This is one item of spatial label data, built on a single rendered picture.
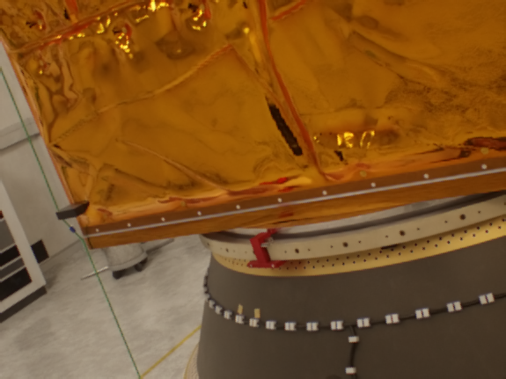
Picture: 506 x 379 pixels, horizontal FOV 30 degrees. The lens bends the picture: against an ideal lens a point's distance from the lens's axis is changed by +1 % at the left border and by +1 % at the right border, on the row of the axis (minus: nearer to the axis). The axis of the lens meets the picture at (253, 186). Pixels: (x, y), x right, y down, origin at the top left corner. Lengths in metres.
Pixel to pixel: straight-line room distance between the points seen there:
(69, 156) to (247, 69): 0.79
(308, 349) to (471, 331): 0.46
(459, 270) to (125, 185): 1.08
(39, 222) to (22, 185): 0.48
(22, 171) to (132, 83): 8.70
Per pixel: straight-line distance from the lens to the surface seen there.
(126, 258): 9.56
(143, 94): 2.71
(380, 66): 2.26
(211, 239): 2.86
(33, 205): 11.41
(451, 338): 2.40
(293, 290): 2.61
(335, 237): 2.44
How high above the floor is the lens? 2.43
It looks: 12 degrees down
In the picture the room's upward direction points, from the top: 20 degrees counter-clockwise
